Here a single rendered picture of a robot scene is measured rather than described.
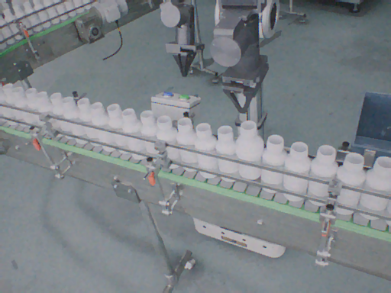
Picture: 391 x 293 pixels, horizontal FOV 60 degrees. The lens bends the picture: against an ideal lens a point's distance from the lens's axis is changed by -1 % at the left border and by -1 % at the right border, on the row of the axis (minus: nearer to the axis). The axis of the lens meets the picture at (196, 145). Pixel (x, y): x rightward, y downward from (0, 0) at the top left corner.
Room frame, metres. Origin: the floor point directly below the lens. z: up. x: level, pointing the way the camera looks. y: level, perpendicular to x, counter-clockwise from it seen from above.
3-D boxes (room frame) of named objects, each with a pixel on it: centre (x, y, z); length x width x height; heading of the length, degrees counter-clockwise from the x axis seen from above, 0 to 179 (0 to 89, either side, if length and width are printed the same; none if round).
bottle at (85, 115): (0.92, 0.32, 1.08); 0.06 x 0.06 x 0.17
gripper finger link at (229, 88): (0.61, -0.12, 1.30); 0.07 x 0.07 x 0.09; 57
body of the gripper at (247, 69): (0.62, -0.13, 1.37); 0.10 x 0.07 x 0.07; 147
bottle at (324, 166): (0.53, -0.28, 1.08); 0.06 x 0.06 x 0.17
